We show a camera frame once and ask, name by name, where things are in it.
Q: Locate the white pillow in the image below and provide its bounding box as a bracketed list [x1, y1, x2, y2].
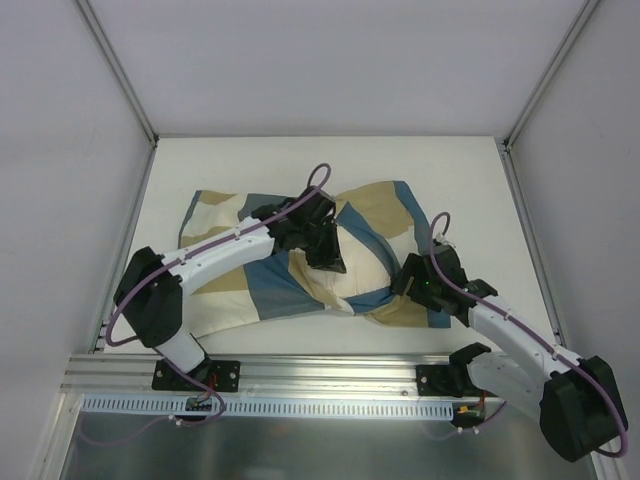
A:
[307, 226, 390, 298]

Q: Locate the blue tan white checked pillowcase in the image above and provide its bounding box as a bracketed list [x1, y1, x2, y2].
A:
[183, 181, 451, 338]

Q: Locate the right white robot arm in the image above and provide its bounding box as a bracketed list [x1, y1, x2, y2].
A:
[392, 242, 628, 462]

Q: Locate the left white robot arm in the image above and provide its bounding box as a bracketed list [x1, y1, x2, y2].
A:
[112, 186, 346, 390]

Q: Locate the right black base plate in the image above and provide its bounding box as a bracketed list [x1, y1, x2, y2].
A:
[415, 364, 476, 398]

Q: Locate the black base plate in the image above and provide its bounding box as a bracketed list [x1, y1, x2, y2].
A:
[151, 357, 241, 393]
[415, 364, 476, 398]

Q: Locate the aluminium mounting rail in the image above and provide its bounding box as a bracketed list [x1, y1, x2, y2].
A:
[60, 353, 448, 401]

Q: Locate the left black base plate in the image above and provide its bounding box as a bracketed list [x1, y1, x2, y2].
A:
[151, 357, 241, 393]

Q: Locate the right aluminium frame post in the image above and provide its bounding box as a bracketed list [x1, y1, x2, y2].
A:
[502, 0, 602, 151]

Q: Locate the aluminium frame post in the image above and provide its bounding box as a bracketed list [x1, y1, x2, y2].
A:
[502, 0, 602, 151]
[72, 0, 159, 148]

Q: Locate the left aluminium frame post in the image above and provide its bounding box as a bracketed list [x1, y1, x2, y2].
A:
[72, 0, 159, 148]

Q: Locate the slotted white cable duct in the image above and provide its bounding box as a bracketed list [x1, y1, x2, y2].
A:
[79, 397, 455, 422]

